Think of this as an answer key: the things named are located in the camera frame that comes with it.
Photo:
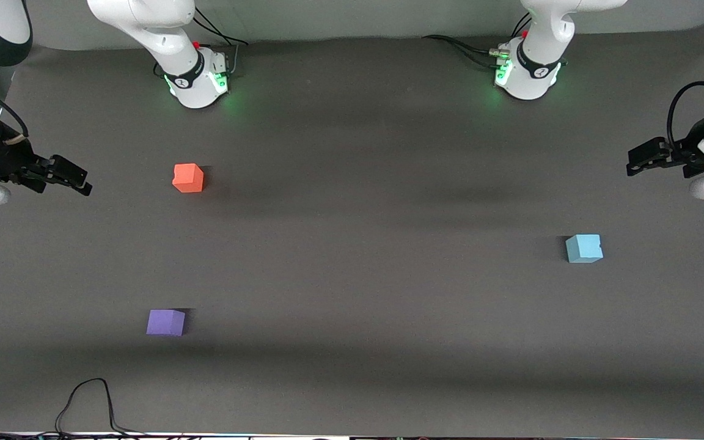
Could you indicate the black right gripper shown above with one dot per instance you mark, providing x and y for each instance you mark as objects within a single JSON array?
[{"x": 5, "y": 158}]

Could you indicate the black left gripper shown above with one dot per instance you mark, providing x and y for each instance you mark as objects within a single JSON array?
[{"x": 684, "y": 150}]

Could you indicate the light blue foam block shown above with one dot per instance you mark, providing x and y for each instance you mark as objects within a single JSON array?
[{"x": 583, "y": 249}]

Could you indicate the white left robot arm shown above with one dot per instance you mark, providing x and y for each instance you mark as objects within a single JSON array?
[{"x": 535, "y": 67}]

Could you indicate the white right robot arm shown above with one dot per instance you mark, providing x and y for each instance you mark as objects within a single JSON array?
[{"x": 168, "y": 36}]

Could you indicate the orange foam block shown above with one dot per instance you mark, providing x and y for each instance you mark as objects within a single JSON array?
[{"x": 188, "y": 178}]

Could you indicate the purple foam block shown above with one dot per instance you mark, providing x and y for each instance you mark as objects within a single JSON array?
[{"x": 165, "y": 322}]

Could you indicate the dark grey table mat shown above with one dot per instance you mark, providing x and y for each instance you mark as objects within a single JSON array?
[{"x": 352, "y": 293}]

